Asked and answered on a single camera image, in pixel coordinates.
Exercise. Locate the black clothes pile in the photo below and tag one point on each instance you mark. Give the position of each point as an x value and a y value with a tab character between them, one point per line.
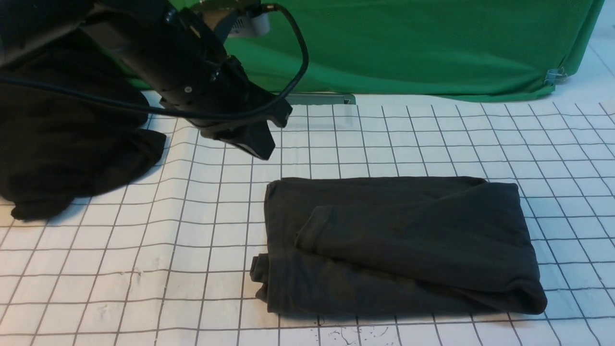
55	149

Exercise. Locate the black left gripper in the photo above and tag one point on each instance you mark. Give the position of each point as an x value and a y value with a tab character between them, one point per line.
210	82

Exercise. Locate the gray long sleeve shirt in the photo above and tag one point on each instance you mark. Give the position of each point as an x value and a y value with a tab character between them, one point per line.
384	246

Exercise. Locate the white grid table cover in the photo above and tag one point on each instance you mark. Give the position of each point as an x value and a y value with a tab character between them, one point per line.
165	261

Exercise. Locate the metal binder clip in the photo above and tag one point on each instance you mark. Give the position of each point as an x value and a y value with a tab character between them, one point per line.
555	76

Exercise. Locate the green backdrop cloth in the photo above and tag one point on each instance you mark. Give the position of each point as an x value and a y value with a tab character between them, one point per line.
471	50

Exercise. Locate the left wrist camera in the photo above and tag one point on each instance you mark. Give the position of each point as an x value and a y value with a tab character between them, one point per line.
245	21

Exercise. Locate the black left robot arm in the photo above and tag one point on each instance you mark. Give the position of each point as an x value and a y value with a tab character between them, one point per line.
133	31

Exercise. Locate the metal bar at backdrop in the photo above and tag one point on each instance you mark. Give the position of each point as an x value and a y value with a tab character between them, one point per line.
296	98

